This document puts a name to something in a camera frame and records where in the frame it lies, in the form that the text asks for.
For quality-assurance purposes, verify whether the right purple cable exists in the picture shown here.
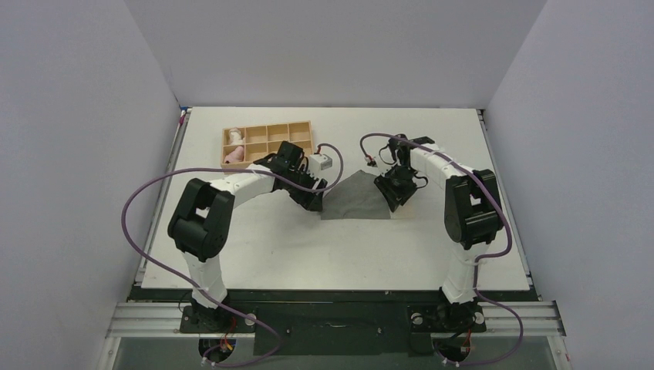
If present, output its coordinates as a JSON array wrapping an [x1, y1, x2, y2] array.
[[359, 133, 524, 368]]

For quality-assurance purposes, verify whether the grey beige underwear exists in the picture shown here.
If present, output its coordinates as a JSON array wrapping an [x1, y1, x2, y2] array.
[[320, 170, 416, 221]]

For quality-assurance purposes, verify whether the wooden compartment tray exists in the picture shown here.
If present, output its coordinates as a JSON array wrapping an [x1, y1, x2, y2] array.
[[220, 121, 315, 168]]

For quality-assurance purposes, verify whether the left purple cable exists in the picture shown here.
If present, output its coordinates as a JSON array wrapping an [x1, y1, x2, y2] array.
[[120, 143, 345, 368]]

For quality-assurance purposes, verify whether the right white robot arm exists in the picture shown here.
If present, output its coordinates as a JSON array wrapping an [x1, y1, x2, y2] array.
[[369, 134, 504, 330]]

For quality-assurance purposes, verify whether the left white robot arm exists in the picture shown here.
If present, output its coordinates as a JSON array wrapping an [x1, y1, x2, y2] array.
[[167, 141, 332, 331]]

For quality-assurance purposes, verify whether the purple cable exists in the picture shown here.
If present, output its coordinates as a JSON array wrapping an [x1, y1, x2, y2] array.
[[120, 143, 345, 368], [359, 133, 524, 368]]

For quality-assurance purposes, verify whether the pink rolled underwear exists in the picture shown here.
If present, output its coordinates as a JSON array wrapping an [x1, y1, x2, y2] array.
[[223, 146, 245, 164]]

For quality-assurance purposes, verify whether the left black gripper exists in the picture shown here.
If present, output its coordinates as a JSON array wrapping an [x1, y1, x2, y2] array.
[[285, 166, 326, 211]]

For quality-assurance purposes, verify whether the white rolled underwear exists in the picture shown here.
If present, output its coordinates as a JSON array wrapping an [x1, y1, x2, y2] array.
[[227, 128, 244, 146]]

